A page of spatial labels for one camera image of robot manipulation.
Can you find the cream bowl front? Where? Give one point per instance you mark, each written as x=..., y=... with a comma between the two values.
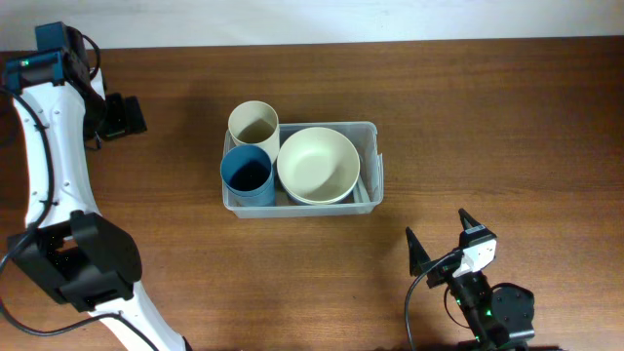
x=318, y=166

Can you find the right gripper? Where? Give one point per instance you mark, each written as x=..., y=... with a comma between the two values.
x=417, y=254

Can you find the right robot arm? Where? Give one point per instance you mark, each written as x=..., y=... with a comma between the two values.
x=500, y=316

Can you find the cream cup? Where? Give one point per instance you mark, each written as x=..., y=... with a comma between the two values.
x=256, y=122

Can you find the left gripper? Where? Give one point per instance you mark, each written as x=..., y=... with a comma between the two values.
x=124, y=118

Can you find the clear plastic storage container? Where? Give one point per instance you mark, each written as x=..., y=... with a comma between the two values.
x=363, y=135

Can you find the blue cup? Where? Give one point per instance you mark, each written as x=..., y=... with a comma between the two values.
x=248, y=174

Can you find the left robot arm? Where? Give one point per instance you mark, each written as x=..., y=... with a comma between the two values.
x=68, y=249

